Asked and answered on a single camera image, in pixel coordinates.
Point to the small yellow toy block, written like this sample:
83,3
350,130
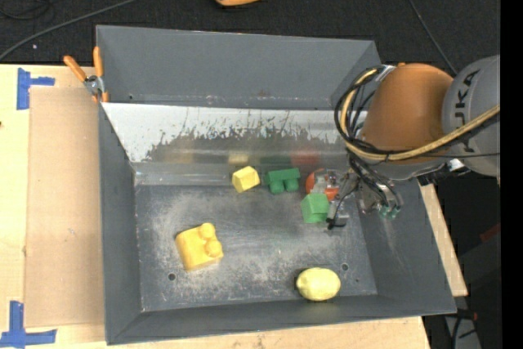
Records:
245,179

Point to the brown cardboard board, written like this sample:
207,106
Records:
61,196

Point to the green two-stud toy block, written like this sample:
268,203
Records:
282,179

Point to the yellow two-stud toy block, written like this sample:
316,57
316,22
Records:
198,247

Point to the grey metal bin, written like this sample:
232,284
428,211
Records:
253,216

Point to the small green toy block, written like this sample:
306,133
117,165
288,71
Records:
314,208

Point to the yellow toy lemon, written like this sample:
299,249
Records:
318,284

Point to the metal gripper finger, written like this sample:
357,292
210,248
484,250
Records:
329,180
339,214

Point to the red-orange ball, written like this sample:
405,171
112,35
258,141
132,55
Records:
312,183

